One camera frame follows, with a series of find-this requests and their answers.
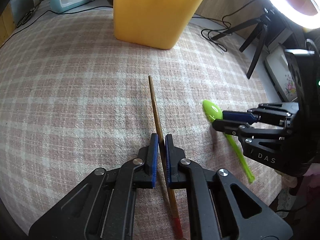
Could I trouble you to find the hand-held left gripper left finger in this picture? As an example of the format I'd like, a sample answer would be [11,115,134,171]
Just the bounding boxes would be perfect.
[28,133,158,240]

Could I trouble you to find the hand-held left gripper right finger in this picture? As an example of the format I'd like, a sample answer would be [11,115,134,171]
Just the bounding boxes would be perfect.
[165,134,293,240]

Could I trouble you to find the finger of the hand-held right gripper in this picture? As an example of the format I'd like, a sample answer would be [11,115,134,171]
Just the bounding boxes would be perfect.
[222,102,300,130]
[212,118,300,173]

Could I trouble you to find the green plastic spoon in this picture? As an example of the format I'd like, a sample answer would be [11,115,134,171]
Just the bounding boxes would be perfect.
[202,99,256,183]

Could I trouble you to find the wooden chopstick red end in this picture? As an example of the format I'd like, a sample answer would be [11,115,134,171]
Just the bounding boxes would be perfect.
[148,75,184,240]

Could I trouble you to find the yellow plastic container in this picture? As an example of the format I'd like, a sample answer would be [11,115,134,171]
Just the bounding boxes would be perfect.
[112,0,214,50]

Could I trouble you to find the white floral tray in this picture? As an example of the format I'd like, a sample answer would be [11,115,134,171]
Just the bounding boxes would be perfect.
[264,44,300,103]

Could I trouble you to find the black tripod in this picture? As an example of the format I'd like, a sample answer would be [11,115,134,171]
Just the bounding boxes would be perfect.
[211,7,277,80]

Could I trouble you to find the checkered tablecloth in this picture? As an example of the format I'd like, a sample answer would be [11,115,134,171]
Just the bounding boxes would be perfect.
[0,7,283,240]

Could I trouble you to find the scissors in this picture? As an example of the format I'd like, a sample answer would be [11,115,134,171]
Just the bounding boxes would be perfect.
[15,5,41,28]

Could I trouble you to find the orange pine board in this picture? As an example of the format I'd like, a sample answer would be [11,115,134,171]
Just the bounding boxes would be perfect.
[0,11,17,49]

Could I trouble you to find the black ring light cable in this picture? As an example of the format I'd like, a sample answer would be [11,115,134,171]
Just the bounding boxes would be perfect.
[201,0,267,53]

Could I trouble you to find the white ring light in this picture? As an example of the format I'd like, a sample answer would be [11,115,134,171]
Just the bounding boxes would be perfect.
[254,0,320,30]

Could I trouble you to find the black kettle cable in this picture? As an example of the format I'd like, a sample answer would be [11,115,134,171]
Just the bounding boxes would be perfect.
[32,5,114,15]

